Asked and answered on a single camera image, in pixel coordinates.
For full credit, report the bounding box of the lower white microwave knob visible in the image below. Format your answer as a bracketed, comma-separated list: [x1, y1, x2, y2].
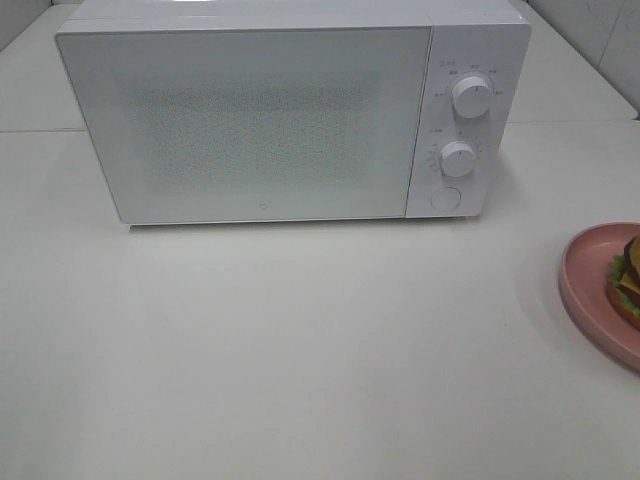
[440, 141, 476, 178]

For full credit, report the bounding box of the round white door button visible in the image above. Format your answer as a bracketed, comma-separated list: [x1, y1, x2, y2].
[430, 187, 461, 212]

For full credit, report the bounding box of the pink plate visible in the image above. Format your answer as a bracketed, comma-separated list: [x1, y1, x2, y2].
[558, 222, 639, 371]

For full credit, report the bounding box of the white microwave door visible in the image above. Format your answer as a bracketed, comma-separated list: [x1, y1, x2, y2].
[57, 27, 431, 225]

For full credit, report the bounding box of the burger with lettuce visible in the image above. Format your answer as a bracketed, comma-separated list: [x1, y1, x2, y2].
[606, 236, 640, 329]

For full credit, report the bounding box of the upper white microwave knob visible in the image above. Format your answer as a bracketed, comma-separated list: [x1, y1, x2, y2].
[451, 72, 494, 119]

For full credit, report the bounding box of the white microwave oven body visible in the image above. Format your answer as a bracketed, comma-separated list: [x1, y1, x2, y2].
[55, 1, 531, 219]

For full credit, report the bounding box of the white microwave knob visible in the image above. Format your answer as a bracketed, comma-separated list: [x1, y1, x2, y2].
[451, 72, 494, 119]
[440, 141, 476, 178]

